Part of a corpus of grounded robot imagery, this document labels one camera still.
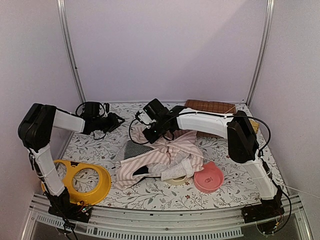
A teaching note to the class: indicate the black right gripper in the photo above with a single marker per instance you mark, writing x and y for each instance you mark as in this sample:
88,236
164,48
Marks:
151,138

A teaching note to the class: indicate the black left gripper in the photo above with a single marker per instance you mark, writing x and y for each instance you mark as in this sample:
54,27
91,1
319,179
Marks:
114,122

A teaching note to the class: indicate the pink striped pet tent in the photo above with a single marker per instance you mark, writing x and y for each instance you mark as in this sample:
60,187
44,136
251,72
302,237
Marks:
163,159

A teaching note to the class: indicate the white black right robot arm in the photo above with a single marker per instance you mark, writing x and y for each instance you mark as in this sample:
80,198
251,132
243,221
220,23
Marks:
243,146

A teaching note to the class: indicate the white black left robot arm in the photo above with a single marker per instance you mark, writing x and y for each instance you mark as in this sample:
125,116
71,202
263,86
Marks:
35,132

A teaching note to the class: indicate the cream pet bowl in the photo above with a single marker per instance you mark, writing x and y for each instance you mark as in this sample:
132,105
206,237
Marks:
177,181

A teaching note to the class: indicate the pink pet bowl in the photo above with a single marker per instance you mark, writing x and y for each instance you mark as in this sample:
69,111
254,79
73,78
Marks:
209,179

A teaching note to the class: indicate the brown woven mat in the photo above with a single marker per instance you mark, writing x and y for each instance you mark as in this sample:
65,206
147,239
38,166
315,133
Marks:
208,106

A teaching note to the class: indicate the yellow double bowl holder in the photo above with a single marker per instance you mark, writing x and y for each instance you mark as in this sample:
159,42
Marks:
73,182

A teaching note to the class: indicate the yellow bamboo mat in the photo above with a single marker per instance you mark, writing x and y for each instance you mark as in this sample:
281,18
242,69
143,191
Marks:
255,125

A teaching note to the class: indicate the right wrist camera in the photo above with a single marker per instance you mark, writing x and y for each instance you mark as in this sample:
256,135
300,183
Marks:
143,118

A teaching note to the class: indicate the left aluminium frame post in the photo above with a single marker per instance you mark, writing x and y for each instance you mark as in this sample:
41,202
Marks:
69,49

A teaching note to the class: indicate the aluminium frame post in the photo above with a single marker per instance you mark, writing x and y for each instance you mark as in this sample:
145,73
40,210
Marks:
270,5
69,49

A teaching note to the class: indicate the aluminium front rail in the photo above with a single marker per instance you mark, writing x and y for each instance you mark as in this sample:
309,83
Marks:
108,223

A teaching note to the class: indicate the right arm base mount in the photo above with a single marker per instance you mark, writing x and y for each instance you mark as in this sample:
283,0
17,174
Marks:
263,211

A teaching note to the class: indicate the right aluminium frame post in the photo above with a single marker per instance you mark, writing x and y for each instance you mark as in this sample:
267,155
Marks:
270,5

